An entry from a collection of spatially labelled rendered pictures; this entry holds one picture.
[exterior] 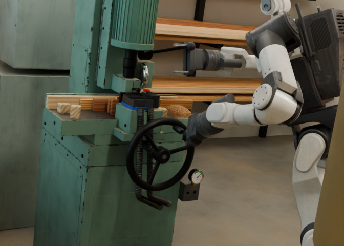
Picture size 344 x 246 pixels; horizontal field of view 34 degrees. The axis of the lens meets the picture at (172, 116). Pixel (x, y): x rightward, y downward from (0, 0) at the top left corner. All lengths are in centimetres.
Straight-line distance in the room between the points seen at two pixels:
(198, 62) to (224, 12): 310
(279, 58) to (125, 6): 77
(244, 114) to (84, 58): 100
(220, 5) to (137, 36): 313
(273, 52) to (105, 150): 82
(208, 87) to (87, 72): 246
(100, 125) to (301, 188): 78
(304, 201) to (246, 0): 364
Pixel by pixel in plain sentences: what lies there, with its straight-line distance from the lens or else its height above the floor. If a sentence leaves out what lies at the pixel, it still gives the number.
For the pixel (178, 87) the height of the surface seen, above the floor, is 61.
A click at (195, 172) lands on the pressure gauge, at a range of 235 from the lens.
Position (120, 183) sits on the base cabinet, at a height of 63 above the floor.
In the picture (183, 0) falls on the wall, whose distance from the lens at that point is 508.
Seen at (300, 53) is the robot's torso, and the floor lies 127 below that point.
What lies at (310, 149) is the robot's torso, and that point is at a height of 95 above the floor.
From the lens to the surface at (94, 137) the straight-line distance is 215.
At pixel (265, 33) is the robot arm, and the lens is 179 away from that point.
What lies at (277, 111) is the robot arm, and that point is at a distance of 162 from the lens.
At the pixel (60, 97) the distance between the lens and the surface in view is 225.
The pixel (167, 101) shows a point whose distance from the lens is 244.
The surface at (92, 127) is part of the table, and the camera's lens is 214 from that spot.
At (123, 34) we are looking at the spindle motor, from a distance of 224.
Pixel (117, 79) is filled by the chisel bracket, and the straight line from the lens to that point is 235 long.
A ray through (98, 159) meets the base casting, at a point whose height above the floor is 74.
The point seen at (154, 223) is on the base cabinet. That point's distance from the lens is 243.
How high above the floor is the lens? 143
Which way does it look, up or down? 13 degrees down
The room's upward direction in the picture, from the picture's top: 7 degrees clockwise
